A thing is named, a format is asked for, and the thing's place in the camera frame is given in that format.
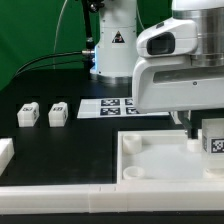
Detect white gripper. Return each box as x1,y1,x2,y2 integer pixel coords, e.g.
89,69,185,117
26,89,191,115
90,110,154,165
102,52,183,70
132,56,224,139

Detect white square tabletop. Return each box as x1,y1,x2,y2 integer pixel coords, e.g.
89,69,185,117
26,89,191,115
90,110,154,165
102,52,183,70
117,130,224,183

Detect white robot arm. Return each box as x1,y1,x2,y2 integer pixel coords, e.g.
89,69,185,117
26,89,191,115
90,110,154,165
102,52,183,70
83,0,224,136

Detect white obstacle fence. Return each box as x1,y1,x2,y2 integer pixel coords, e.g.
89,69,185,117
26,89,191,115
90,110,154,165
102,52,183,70
0,137,224,216

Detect white sheet with tags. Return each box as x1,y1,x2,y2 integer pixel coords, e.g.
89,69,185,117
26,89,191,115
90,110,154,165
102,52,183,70
77,97,170,120

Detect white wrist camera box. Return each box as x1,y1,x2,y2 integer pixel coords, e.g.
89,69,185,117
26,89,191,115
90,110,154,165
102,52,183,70
136,18,198,58

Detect black cable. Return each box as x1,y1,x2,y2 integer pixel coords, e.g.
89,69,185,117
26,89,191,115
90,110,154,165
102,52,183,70
13,50,96,78

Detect grey thin cable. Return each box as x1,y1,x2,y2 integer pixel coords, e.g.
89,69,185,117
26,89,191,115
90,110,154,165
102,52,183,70
52,0,69,70

